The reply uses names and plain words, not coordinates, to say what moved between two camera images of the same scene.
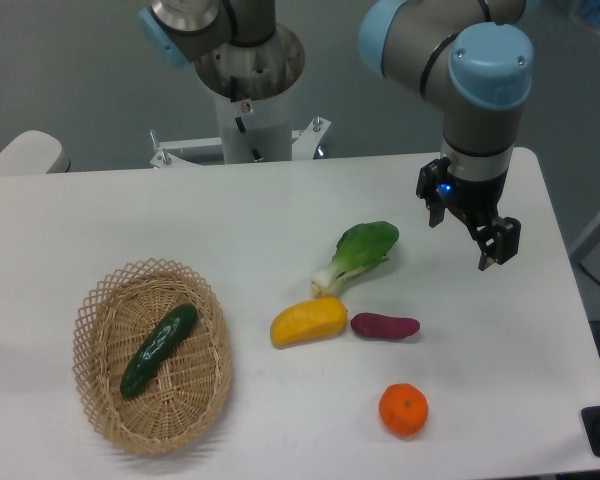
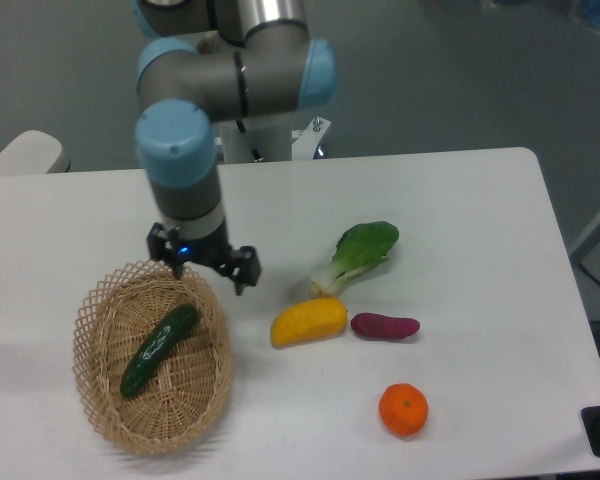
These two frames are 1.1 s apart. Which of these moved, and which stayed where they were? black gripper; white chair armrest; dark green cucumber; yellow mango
Moved: black gripper
Stayed: white chair armrest; yellow mango; dark green cucumber
